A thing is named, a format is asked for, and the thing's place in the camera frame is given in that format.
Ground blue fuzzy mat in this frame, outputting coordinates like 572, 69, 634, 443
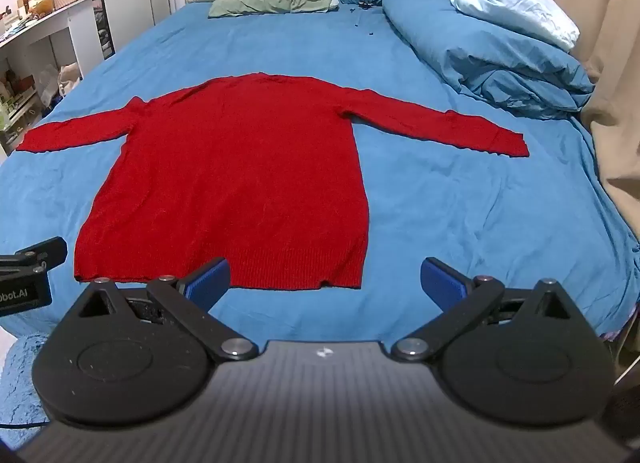
0, 334, 56, 449

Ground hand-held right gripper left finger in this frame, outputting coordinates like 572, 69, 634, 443
67, 257, 260, 363

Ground white plastic bag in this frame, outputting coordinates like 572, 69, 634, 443
57, 63, 82, 97

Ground beige curtain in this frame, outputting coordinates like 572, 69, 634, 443
475, 0, 640, 244

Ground white shelf desk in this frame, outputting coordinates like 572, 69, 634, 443
0, 0, 116, 159

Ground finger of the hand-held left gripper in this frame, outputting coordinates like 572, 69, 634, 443
0, 237, 68, 275

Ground blue duvet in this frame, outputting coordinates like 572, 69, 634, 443
382, 0, 596, 121

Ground red knit sweater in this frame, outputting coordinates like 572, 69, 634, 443
15, 72, 530, 290

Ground pale blue blanket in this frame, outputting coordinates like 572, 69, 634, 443
449, 0, 581, 51

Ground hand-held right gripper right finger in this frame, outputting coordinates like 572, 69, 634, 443
390, 257, 592, 363

